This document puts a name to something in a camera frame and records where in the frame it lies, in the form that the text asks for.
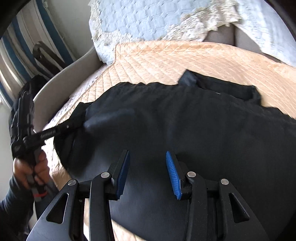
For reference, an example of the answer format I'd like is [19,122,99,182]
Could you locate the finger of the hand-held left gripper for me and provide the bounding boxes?
[39,121,90,142]

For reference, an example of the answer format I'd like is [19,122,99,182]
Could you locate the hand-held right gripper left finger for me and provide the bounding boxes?
[26,149,130,241]

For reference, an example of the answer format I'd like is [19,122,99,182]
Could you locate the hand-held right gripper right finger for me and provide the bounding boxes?
[165,151,270,241]

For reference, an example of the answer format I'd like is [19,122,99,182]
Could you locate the black leather jacket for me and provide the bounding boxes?
[53,71,296,241]

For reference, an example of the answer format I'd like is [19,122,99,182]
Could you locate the person's left forearm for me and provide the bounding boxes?
[0,174,35,241]

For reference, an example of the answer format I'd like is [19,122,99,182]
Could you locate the person's left hand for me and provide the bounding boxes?
[13,150,50,190]

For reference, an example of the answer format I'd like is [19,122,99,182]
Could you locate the grey sofa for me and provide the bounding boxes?
[32,25,288,131]

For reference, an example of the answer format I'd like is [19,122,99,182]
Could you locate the silver floral quilted seat cover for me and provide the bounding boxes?
[42,64,117,137]

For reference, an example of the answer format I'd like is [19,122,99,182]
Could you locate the black chair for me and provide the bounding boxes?
[32,41,65,79]

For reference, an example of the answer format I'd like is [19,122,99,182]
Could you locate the blue white striped cloth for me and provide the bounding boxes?
[0,0,78,109]

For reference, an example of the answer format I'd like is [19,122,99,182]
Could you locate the beige quilted blanket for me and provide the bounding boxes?
[43,41,296,241]

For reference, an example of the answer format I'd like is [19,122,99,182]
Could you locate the light blue quilted lace cover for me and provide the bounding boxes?
[89,0,243,66]

